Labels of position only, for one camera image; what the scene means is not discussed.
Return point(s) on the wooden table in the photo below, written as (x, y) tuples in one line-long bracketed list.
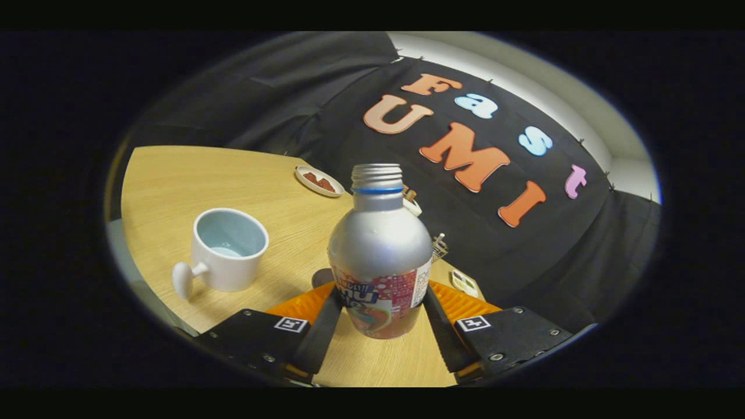
[(174, 186)]

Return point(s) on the white cup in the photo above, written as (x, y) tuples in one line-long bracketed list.
[(233, 279)]

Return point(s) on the silver juice bottle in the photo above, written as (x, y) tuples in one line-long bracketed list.
[(378, 244)]

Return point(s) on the white round plate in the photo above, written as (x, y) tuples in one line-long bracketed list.
[(308, 183)]

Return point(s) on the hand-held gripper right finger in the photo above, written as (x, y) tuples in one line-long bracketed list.
[(442, 337)]

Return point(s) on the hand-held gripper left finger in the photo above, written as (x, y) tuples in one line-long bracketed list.
[(320, 337)]

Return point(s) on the white divided snack tray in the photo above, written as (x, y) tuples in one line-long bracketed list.
[(464, 283)]

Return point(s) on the dark brown round coaster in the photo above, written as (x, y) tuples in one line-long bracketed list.
[(321, 278)]

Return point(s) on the white toaster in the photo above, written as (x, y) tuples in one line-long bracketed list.
[(413, 206)]

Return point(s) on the red-brown food pieces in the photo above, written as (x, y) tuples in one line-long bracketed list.
[(320, 182)]

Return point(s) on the brown toast slice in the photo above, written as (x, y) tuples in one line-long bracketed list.
[(410, 193)]

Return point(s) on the black backdrop cloth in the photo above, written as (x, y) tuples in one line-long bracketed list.
[(524, 262)]

